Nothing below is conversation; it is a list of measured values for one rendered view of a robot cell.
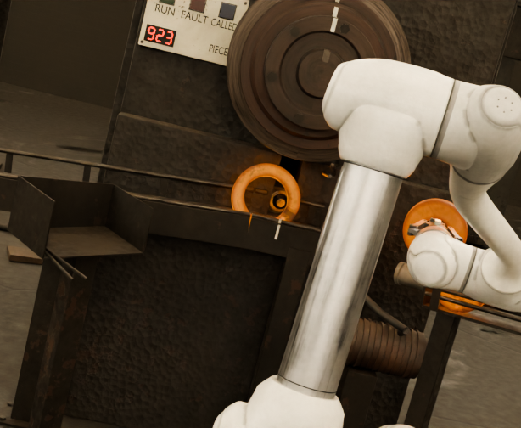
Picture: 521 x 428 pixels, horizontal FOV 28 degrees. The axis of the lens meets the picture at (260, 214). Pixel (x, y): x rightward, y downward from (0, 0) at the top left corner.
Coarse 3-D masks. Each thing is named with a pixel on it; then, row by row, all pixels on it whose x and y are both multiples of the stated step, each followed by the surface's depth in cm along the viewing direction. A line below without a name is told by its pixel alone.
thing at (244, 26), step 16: (272, 0) 257; (368, 0) 257; (256, 16) 257; (384, 16) 258; (240, 32) 258; (400, 32) 259; (240, 48) 259; (400, 48) 260; (240, 80) 261; (240, 96) 262; (240, 112) 263; (256, 128) 264; (272, 144) 265; (288, 144) 265; (304, 160) 266; (320, 160) 266
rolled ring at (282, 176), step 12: (252, 168) 272; (264, 168) 272; (276, 168) 272; (240, 180) 271; (252, 180) 273; (288, 180) 273; (240, 192) 271; (288, 192) 272; (240, 204) 271; (288, 204) 272; (288, 216) 272
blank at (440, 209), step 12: (420, 204) 245; (432, 204) 245; (444, 204) 244; (408, 216) 247; (420, 216) 246; (432, 216) 245; (444, 216) 245; (456, 216) 244; (456, 228) 245; (408, 240) 248
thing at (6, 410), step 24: (48, 264) 270; (288, 264) 271; (48, 288) 271; (288, 288) 273; (48, 312) 273; (288, 312) 274; (264, 336) 279; (288, 336) 276; (24, 360) 275; (264, 360) 277; (24, 384) 277; (24, 408) 278
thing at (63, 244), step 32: (32, 192) 237; (64, 192) 252; (96, 192) 257; (32, 224) 236; (64, 224) 255; (96, 224) 260; (128, 224) 252; (64, 256) 234; (96, 256) 247; (64, 288) 248; (64, 320) 248; (64, 352) 251; (64, 384) 254; (32, 416) 257
